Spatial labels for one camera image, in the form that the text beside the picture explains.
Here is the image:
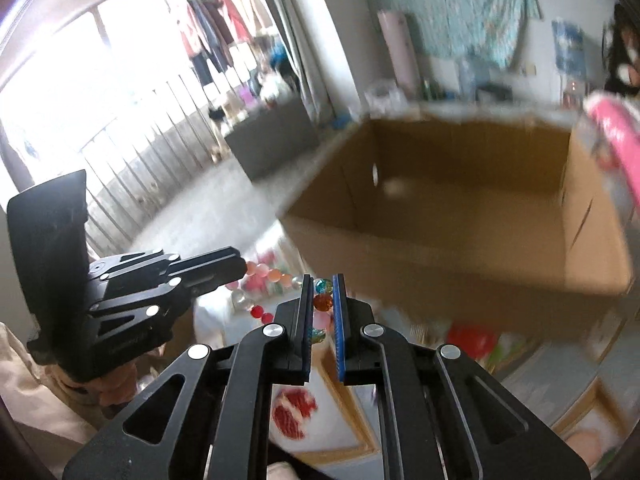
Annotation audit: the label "colourful crystal bead bracelet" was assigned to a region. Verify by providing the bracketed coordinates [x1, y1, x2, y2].
[308, 276, 335, 346]

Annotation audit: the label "pink orange bead bracelet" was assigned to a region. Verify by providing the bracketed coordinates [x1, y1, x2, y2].
[224, 257, 306, 326]

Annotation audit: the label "beige sleeve forearm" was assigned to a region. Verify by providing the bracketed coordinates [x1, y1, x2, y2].
[1, 325, 108, 479]

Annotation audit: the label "left hand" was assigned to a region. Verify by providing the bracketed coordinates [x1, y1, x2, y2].
[44, 361, 138, 418]

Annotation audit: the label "brown cardboard box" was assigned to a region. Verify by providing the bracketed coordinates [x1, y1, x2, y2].
[279, 118, 634, 340]

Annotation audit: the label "hanging clothes on rack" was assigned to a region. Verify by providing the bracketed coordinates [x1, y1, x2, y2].
[176, 0, 300, 122]

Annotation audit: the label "fruit pattern tablecloth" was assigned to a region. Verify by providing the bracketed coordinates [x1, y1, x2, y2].
[188, 238, 632, 480]

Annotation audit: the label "white plastic bag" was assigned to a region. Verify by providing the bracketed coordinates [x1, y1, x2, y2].
[364, 79, 409, 117]

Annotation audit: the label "pink rolled mat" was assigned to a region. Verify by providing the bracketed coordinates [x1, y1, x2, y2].
[378, 11, 422, 100]

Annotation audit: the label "pink white bedding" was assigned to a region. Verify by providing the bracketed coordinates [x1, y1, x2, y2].
[582, 90, 639, 217]

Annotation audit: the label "girl in white top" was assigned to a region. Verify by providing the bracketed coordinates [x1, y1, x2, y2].
[604, 3, 639, 98]

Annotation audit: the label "floral blue wall cloth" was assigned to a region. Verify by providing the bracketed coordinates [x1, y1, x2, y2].
[368, 0, 541, 70]

